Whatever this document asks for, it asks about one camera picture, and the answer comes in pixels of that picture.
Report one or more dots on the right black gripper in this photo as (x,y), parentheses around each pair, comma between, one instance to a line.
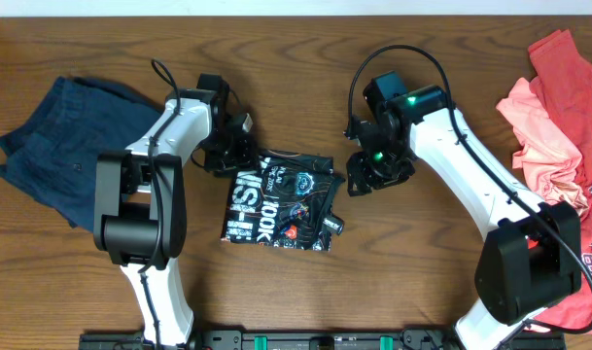
(360,169)

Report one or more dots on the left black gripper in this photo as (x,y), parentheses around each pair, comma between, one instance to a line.
(250,151)

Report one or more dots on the black orange-patterned cycling jersey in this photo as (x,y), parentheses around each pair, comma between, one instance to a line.
(286,202)

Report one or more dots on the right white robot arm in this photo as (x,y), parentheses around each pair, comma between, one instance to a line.
(529,261)

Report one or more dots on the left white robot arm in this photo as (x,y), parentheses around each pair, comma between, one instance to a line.
(140,210)

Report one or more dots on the light pink garment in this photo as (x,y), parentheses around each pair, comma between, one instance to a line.
(547,157)

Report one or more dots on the folded navy blue shorts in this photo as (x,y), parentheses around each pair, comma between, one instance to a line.
(53,156)

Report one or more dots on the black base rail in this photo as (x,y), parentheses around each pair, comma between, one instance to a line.
(324,340)

